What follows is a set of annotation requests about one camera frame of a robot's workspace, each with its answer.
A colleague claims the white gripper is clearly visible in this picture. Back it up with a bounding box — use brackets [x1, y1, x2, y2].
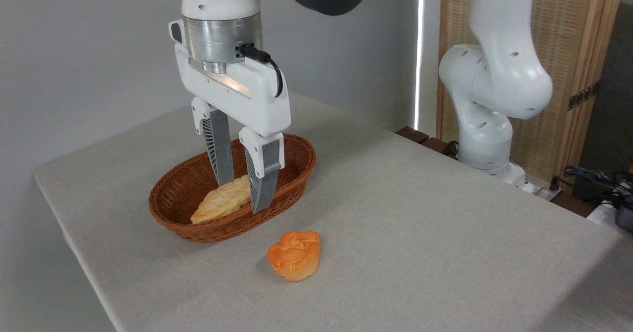
[175, 43, 292, 214]

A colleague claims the orange round bread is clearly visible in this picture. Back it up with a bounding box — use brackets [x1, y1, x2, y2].
[267, 231, 321, 282]

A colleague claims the pale leaf-shaped bread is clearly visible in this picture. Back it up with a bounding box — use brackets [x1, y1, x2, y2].
[190, 175, 253, 225]

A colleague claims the brown wicker oval basket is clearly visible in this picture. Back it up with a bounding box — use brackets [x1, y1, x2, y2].
[148, 133, 317, 244]

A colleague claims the dark brown wooden block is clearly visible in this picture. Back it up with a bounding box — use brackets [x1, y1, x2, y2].
[420, 137, 458, 158]
[396, 126, 430, 144]

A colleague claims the grey tablecloth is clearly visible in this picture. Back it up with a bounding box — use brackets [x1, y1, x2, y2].
[34, 91, 633, 332]

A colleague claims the white power strip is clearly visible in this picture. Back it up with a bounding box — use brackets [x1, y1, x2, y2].
[523, 181, 564, 202]

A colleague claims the dark metal screen hinge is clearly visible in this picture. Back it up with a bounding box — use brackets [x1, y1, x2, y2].
[568, 82, 600, 111]

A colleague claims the wooden woven folding screen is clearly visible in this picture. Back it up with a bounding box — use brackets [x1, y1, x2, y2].
[436, 0, 627, 194]

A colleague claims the dark grey device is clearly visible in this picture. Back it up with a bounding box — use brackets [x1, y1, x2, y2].
[615, 204, 633, 233]

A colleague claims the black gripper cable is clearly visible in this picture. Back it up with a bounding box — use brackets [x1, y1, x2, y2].
[236, 44, 284, 98]

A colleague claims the blue-black cable bundle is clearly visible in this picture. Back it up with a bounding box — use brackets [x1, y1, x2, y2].
[563, 165, 633, 199]

